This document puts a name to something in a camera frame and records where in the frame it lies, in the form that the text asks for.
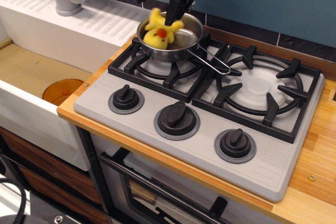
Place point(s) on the yellow stuffed duck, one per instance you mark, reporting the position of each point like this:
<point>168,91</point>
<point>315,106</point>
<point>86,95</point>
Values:
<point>158,35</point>

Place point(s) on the stainless steel pan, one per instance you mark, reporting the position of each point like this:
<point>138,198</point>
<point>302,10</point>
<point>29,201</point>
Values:
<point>187,41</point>

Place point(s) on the black left stove knob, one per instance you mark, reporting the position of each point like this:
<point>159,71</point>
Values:
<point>126,100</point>

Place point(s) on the black stove knob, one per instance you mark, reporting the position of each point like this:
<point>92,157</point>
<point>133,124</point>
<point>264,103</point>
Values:
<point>126,100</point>
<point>235,146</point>
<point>177,122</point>

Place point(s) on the black middle stove knob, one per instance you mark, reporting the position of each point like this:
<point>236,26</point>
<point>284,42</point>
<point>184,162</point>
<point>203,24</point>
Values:
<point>177,122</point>

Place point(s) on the grey toy stove top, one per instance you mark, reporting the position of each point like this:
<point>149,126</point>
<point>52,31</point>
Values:
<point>266,174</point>

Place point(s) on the black right stove knob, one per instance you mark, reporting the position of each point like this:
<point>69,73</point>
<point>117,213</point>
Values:
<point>235,146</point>

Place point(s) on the white toy sink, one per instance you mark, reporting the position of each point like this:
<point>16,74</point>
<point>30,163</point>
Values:
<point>40,47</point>

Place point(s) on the orange plastic plate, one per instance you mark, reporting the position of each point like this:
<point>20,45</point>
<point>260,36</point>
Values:
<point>59,91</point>

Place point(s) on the black right burner grate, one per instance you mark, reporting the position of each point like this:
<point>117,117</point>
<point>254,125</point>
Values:
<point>268,94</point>

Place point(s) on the wooden drawer fronts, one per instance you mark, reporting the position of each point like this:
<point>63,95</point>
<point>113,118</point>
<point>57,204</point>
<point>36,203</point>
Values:
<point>52,178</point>

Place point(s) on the oven door with handle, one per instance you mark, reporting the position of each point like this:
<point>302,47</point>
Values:
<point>155,195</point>

